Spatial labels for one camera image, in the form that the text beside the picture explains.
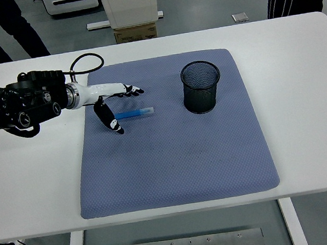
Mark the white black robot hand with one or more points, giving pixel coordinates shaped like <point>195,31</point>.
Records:
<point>104,94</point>

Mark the blue marker with clear cap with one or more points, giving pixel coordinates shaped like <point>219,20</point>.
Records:
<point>138,113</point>

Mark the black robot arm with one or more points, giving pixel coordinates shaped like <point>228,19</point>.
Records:
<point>24,103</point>

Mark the black mesh pen holder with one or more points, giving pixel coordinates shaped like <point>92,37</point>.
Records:
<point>201,91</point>

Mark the white table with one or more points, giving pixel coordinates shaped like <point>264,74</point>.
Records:
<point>163,122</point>

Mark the brown cardboard box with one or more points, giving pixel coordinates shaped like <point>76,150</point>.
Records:
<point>134,32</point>

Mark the blue-grey textured mat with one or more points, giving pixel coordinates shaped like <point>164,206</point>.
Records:
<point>172,145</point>

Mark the white panel on stand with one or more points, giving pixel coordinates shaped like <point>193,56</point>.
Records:
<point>129,4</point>

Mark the white black appliance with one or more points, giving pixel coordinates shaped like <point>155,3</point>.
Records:
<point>69,2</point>

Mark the small grey floor plate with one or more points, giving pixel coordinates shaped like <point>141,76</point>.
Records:
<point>239,17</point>

